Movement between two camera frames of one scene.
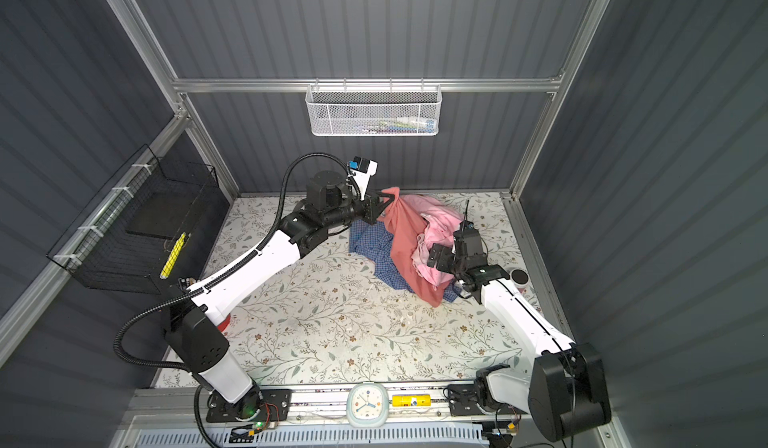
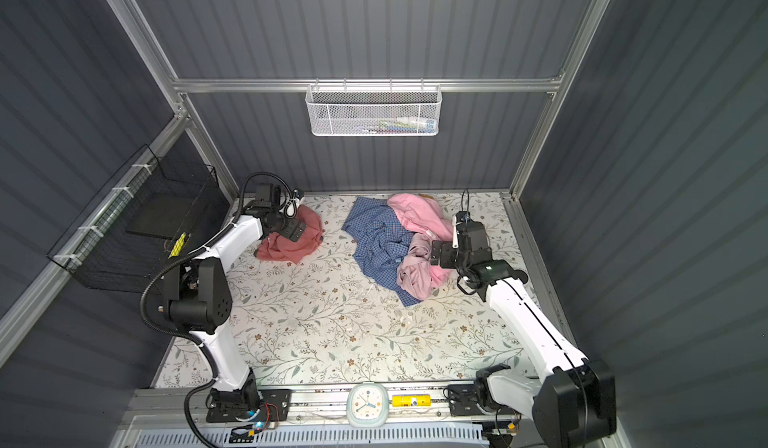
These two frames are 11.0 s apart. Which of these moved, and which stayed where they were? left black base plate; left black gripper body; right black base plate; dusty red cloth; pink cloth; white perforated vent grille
Moved: left black gripper body; dusty red cloth
Stayed: left black base plate; pink cloth; white perforated vent grille; right black base plate
